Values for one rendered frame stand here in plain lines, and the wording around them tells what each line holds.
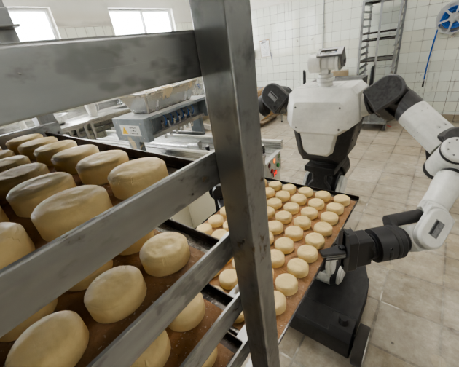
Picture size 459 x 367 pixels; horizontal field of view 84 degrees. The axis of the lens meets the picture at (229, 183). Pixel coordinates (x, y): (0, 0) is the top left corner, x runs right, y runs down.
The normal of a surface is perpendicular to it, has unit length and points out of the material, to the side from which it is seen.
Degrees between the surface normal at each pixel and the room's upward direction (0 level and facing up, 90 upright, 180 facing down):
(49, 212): 0
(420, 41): 90
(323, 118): 91
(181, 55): 90
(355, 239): 45
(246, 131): 90
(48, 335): 0
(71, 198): 0
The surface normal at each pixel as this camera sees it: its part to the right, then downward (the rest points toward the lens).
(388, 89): -0.73, -0.06
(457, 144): -0.22, -0.41
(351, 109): 0.11, 0.38
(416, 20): -0.60, 0.44
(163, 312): 0.79, 0.19
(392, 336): -0.14, -0.87
